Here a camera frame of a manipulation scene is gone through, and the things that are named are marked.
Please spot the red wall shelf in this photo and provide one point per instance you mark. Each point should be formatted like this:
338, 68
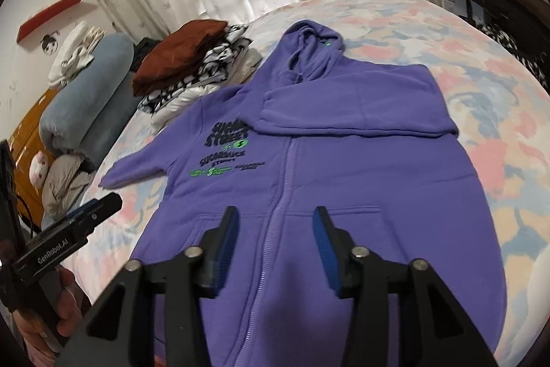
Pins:
43, 16

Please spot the purple zip hoodie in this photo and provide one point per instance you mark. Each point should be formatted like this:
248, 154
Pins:
372, 143

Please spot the pink white plush toy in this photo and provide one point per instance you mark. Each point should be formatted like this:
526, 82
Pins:
38, 170

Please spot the white clothes on blanket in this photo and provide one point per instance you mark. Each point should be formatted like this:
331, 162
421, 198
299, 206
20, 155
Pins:
74, 55

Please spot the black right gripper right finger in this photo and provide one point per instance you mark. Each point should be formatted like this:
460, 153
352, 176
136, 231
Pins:
401, 312

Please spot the black dark clothes pile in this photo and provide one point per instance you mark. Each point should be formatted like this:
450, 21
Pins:
140, 51

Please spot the orange wooden headboard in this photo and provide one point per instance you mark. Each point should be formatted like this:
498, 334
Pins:
24, 143

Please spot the black white patterned folded clothes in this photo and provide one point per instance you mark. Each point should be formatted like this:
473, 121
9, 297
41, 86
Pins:
231, 61

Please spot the dark red folded garment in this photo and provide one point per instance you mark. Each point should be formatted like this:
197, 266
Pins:
180, 54

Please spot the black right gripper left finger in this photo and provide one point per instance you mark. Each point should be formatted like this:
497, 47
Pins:
119, 329

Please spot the blue grey rolled blanket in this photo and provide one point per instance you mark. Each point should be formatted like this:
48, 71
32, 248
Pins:
87, 116

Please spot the pastel patchwork bed blanket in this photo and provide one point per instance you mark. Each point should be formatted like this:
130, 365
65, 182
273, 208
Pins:
500, 110

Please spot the person's left hand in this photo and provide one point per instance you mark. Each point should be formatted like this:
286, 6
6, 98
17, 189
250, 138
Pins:
33, 330

